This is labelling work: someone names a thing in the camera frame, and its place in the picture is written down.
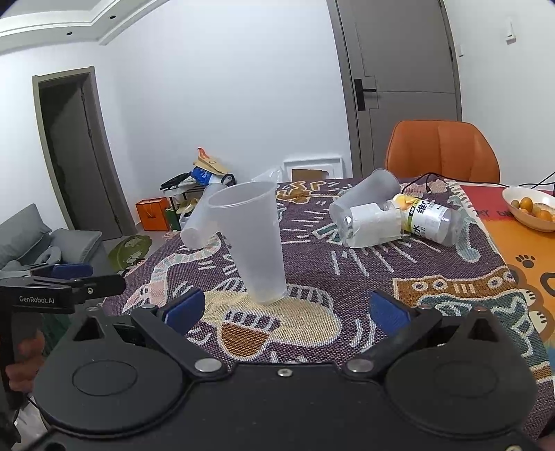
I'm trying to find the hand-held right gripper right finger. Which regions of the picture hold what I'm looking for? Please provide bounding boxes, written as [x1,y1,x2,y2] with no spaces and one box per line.
[344,290,499,378]

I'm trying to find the orange paper bag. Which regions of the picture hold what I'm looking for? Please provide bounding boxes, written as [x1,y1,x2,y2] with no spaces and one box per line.
[135,197,172,233]

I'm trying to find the purple patterned woven cloth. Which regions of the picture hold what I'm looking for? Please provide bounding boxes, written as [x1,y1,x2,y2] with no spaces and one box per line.
[102,177,550,384]

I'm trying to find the clear bottle yellow label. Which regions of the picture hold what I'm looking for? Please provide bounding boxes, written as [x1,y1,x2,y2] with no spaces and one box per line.
[391,194,464,247]

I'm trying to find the black cluttered shelf rack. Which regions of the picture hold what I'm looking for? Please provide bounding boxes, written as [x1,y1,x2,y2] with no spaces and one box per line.
[160,172,237,231]

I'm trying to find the cardboard box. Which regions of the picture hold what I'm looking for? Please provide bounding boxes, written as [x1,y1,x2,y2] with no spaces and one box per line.
[291,169,331,182]

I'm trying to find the green round cushion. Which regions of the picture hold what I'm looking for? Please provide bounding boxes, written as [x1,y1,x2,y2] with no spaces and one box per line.
[107,235,155,275]

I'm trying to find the black cable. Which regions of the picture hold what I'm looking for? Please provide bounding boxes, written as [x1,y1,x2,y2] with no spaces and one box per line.
[401,170,555,197]

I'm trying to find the grey door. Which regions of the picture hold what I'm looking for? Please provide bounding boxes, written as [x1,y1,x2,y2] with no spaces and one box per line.
[335,0,463,179]

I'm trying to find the person's left hand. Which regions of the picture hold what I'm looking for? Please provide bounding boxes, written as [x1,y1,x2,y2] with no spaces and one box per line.
[5,332,46,393]

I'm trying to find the brown paper bag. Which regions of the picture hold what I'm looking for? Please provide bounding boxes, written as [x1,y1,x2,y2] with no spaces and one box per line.
[193,147,231,177]

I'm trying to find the black door lock handle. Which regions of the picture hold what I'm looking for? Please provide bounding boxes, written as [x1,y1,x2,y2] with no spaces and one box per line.
[353,79,377,112]

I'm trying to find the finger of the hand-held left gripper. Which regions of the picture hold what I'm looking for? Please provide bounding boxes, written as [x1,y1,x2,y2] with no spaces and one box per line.
[68,274,127,305]
[30,263,94,281]

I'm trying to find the orange chair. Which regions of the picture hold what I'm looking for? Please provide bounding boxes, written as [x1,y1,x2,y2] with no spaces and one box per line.
[385,120,501,183]

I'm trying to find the white bowl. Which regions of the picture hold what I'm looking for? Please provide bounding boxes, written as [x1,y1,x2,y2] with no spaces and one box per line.
[502,186,555,233]

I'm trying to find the clear plastic bag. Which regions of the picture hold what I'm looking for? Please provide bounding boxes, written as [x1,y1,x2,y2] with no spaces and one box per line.
[252,166,285,183]

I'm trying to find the large clear plastic cup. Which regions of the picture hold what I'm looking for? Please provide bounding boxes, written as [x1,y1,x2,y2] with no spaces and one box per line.
[208,181,288,305]

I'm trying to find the grey sofa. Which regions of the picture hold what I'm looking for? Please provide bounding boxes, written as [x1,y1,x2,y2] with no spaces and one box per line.
[0,203,107,280]

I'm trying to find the frosted plastic cup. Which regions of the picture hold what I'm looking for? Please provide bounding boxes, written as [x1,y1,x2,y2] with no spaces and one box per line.
[329,169,402,228]

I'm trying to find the pile of small orange fruits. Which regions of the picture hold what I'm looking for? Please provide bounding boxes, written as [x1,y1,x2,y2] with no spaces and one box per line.
[510,196,555,223]

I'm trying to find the small clear plastic cup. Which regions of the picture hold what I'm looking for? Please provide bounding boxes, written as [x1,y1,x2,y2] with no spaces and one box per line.
[180,182,227,250]

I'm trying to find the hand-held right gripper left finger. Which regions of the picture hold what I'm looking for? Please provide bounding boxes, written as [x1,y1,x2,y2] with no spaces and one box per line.
[71,288,228,378]

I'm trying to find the orange cartoon table mat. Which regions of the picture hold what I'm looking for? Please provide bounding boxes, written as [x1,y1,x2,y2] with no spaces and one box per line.
[459,184,555,341]

